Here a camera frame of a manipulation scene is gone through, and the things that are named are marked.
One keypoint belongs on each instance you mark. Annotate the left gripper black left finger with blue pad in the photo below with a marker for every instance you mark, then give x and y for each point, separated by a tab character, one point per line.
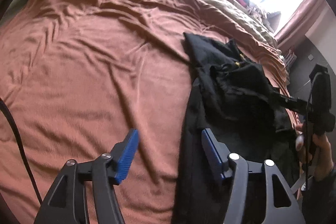
66	200

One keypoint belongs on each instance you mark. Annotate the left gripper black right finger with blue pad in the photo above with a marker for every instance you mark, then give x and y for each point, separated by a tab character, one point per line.
280	203

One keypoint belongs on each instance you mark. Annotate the black large garment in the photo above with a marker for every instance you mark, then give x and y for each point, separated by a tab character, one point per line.
232	97

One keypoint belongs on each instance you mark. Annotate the person's right hand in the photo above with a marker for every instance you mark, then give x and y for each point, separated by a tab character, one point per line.
325	162

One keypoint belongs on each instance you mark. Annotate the pink curtain right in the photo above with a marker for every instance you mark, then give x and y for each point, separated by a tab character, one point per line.
293	32

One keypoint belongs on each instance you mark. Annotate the rust orange bed cover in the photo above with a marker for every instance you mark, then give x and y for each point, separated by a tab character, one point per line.
78	74

